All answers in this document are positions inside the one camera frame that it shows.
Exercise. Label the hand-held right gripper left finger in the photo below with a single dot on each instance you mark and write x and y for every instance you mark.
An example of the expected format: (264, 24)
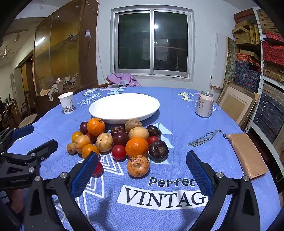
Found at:
(85, 175)

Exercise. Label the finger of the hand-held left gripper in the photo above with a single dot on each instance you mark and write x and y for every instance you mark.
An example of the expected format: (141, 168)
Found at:
(47, 147)
(22, 131)

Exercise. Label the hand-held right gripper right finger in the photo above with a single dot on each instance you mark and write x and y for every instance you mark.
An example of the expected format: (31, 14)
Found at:
(198, 175)

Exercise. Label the red tomato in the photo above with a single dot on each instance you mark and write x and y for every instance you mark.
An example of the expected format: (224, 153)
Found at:
(99, 169)
(152, 140)
(92, 137)
(118, 152)

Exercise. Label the small yellow loquat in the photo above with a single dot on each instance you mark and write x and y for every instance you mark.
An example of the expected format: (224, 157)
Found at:
(71, 148)

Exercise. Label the orange tomato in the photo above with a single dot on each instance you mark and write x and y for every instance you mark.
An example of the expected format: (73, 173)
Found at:
(89, 151)

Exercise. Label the yellow tomato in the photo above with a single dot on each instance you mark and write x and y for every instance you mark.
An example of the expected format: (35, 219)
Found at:
(77, 136)

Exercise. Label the tan round fruit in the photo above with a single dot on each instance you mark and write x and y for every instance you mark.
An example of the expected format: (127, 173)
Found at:
(138, 133)
(133, 124)
(104, 142)
(82, 144)

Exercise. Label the dark purple plum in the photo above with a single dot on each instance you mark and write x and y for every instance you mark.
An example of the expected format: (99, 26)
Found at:
(121, 138)
(83, 127)

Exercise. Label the orange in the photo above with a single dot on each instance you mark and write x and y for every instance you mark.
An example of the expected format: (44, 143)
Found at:
(137, 146)
(95, 126)

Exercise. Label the speckled orange fruit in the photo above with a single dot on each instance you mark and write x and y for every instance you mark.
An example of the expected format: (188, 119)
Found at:
(138, 166)

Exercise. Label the white oval plate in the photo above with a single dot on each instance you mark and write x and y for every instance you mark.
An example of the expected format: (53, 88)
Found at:
(124, 107)

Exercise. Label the round stool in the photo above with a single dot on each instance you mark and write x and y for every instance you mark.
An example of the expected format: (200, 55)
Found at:
(27, 120)

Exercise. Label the white paper cup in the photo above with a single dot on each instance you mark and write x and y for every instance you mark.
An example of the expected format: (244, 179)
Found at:
(66, 102)

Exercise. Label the tan rectangular case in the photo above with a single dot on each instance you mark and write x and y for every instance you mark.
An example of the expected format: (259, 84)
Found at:
(246, 153)

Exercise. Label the blue printed tablecloth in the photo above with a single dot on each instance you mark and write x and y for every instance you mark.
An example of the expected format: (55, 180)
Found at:
(177, 115)

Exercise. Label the white drink can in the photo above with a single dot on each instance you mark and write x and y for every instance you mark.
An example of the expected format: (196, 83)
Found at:
(204, 104)

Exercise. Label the wooden chair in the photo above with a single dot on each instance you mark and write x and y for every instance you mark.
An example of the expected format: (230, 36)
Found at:
(104, 84)

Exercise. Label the wooden glass cabinet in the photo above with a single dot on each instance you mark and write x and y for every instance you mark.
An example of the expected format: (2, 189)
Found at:
(62, 48)

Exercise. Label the purple cloth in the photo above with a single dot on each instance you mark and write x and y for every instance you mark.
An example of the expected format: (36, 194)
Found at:
(123, 80)

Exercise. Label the white board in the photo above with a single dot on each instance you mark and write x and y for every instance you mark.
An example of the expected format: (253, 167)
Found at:
(219, 62)

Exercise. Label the mottled dark canvas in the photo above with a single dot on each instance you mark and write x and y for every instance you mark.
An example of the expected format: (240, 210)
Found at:
(231, 62)

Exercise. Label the white metal shelf rack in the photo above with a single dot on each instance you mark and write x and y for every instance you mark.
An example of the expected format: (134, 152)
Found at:
(260, 66)

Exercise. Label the sliding window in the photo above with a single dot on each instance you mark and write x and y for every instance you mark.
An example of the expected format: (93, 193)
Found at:
(153, 42)

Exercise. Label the stack of patterned storage boxes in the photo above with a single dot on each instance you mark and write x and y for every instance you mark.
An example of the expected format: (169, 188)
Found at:
(273, 51)

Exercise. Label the wooden picture frame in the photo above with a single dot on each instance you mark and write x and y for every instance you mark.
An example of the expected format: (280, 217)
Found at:
(236, 104)

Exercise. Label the wall switch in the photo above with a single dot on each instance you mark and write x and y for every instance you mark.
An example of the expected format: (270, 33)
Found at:
(88, 33)

